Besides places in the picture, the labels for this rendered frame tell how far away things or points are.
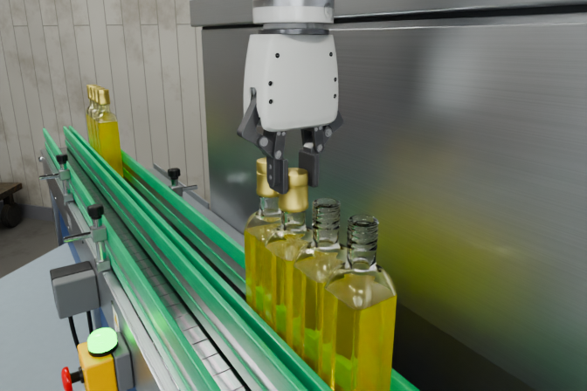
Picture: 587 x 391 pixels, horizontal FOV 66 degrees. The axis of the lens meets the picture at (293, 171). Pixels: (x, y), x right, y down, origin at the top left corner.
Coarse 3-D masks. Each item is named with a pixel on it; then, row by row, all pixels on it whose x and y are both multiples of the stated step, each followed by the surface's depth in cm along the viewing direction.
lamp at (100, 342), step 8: (104, 328) 74; (96, 336) 71; (104, 336) 72; (112, 336) 72; (88, 344) 71; (96, 344) 71; (104, 344) 71; (112, 344) 72; (88, 352) 72; (96, 352) 71; (104, 352) 71; (112, 352) 72
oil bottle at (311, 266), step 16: (304, 256) 48; (320, 256) 47; (336, 256) 47; (304, 272) 48; (320, 272) 46; (304, 288) 49; (320, 288) 46; (304, 304) 49; (320, 304) 47; (304, 320) 50; (320, 320) 48; (304, 336) 50; (320, 336) 48; (304, 352) 51; (320, 352) 49; (320, 368) 49
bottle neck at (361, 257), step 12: (360, 216) 44; (372, 216) 44; (348, 228) 43; (360, 228) 42; (372, 228) 42; (348, 240) 43; (360, 240) 42; (372, 240) 42; (348, 252) 44; (360, 252) 42; (372, 252) 43; (348, 264) 44; (360, 264) 43; (372, 264) 43
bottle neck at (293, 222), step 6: (282, 216) 52; (288, 216) 52; (294, 216) 52; (300, 216) 52; (282, 222) 53; (288, 222) 52; (294, 222) 52; (300, 222) 52; (282, 228) 53; (288, 228) 52; (294, 228) 52; (300, 228) 52
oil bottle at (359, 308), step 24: (336, 288) 44; (360, 288) 42; (384, 288) 43; (336, 312) 44; (360, 312) 42; (384, 312) 44; (336, 336) 45; (360, 336) 42; (384, 336) 45; (336, 360) 45; (360, 360) 43; (384, 360) 46; (336, 384) 46; (360, 384) 44; (384, 384) 46
